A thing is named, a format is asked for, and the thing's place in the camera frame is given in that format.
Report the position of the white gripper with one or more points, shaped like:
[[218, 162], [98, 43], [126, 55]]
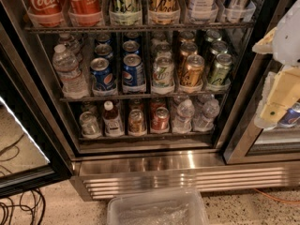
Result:
[[289, 37]]

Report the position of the red coke can front bottom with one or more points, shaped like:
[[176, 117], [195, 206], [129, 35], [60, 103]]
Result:
[[160, 119]]

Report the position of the red coke can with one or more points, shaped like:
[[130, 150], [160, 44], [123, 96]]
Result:
[[156, 102], [160, 119]]

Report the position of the green lacroix can front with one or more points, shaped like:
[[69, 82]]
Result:
[[219, 71]]

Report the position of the green lacroix can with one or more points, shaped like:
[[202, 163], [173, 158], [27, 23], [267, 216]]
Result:
[[219, 71], [215, 48], [125, 12]]

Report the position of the pepsi can behind right door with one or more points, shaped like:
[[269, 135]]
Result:
[[291, 116]]

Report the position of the gold lacroix can front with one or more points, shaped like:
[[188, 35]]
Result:
[[192, 72]]

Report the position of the gold lacroix can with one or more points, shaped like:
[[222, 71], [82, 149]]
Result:
[[192, 72], [163, 12], [186, 49]]

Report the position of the steel fridge door right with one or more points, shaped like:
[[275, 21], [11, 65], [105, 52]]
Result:
[[242, 141]]

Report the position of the white can top shelf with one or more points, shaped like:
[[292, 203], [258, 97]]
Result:
[[200, 11]]

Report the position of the white green soda can front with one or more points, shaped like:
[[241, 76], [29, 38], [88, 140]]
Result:
[[162, 75]]

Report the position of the gold lacroix can top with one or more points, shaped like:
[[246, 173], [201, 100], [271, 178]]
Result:
[[163, 12]]

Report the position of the red coke can behind bottom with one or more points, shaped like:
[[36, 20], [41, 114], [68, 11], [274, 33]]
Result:
[[156, 102]]

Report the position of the blue pepsi can front right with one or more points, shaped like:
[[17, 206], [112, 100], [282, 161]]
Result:
[[133, 78]]

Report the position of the blue pepsi can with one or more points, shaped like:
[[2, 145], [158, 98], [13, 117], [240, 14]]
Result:
[[133, 78], [131, 47], [104, 51], [103, 80]]

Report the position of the orange soda can behind bottom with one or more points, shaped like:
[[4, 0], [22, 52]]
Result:
[[136, 104]]

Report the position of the orange soda can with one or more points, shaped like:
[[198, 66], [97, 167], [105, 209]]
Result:
[[136, 104], [136, 121]]

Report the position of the orange soda can front bottom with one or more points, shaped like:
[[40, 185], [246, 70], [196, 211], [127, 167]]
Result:
[[136, 121]]

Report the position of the green lacroix can top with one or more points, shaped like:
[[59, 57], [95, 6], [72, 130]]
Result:
[[125, 12]]

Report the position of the blue pepsi can front left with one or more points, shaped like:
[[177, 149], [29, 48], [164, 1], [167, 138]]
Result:
[[103, 80]]

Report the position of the silver can bottom left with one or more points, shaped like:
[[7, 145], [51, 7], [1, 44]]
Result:
[[90, 126]]

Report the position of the red coca-cola can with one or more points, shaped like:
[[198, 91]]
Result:
[[85, 13], [48, 10]]

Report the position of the large water bottle middle shelf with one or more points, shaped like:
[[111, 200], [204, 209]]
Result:
[[69, 72]]

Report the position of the steel fridge base grille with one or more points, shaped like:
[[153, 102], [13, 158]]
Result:
[[106, 177]]

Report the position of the water bottle behind middle shelf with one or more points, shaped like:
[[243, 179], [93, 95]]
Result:
[[71, 43]]

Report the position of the red coca-cola can top left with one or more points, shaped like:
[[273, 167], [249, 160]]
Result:
[[48, 10]]

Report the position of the black fridge door left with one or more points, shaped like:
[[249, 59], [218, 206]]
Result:
[[26, 97]]

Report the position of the water bottle bottom right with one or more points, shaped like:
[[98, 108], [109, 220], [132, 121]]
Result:
[[205, 120]]

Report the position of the water bottle bottom middle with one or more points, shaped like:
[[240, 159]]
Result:
[[184, 114]]

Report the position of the clear plastic bin on floor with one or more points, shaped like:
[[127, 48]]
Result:
[[167, 206]]

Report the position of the brown drink bottle white cap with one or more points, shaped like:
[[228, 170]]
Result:
[[112, 120]]

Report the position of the middle wire shelf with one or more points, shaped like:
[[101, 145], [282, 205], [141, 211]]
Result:
[[147, 95]]

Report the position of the wire shelf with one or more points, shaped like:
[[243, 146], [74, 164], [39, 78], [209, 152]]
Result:
[[147, 95], [139, 28]]

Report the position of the top wire shelf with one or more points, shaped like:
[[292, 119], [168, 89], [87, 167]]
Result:
[[139, 28]]

